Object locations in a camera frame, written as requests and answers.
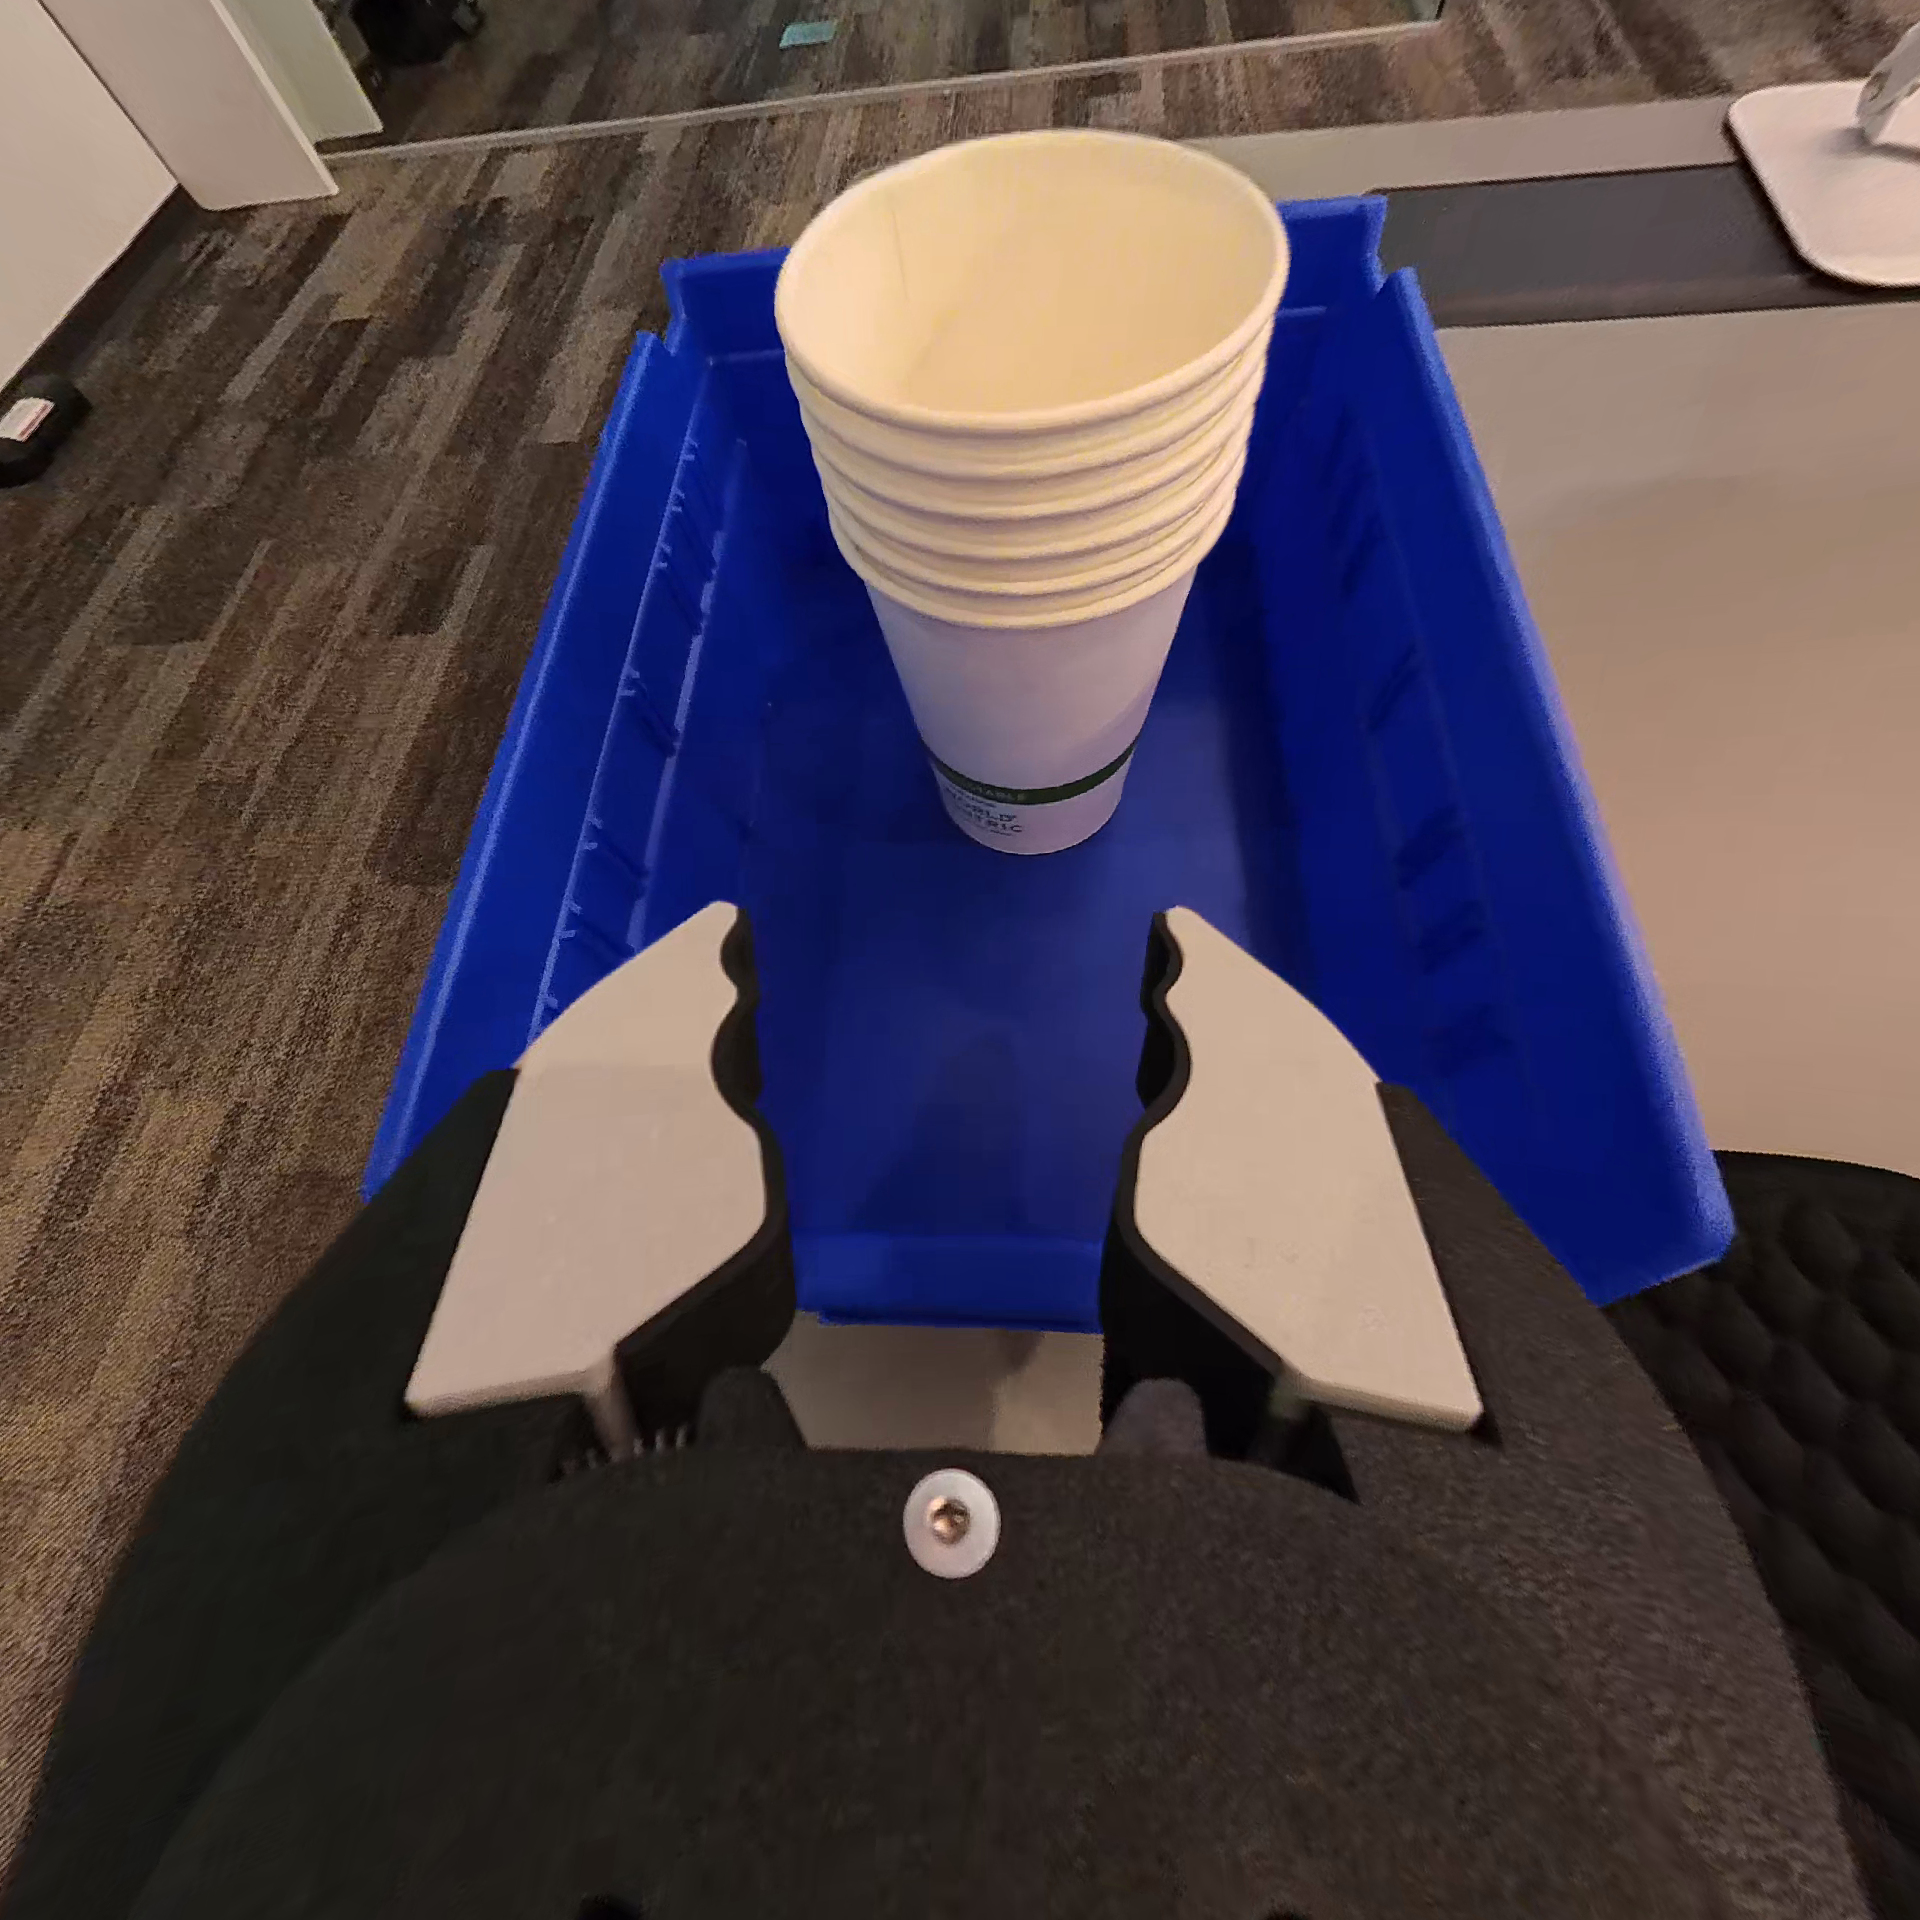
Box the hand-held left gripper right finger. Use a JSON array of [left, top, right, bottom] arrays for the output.
[[1097, 904, 1489, 1454]]

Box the black table cable cover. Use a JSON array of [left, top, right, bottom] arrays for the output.
[[1376, 161, 1847, 330]]

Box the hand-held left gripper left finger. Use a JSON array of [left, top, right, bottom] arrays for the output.
[[401, 899, 798, 1454]]

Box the stack of nested white cups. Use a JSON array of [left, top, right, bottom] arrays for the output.
[[774, 125, 1291, 857]]

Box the blue plastic bin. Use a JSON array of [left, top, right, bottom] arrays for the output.
[[364, 198, 1739, 1338]]

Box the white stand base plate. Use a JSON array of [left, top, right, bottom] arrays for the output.
[[1724, 60, 1920, 289]]

